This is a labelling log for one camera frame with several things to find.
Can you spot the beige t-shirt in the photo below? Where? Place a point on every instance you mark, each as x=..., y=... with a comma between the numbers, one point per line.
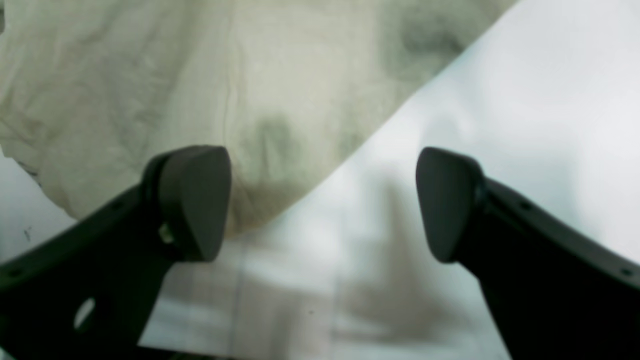
x=91, y=90

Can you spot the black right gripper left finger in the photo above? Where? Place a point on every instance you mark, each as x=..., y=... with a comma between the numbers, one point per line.
x=88, y=293

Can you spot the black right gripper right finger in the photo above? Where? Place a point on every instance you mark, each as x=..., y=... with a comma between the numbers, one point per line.
x=552, y=293

